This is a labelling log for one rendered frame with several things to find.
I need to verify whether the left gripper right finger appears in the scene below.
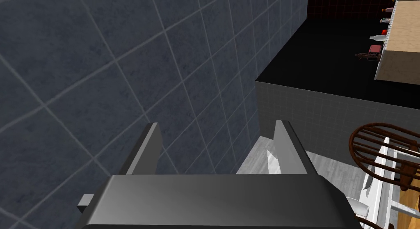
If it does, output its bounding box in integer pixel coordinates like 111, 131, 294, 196
267, 120, 319, 175

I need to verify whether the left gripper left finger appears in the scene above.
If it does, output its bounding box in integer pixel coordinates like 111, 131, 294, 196
117, 122, 163, 176

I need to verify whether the brown wooden spindle chair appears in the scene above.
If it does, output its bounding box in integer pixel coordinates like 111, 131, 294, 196
348, 122, 420, 229

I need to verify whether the beige kitchen counter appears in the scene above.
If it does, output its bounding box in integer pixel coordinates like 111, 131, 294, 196
354, 0, 420, 85

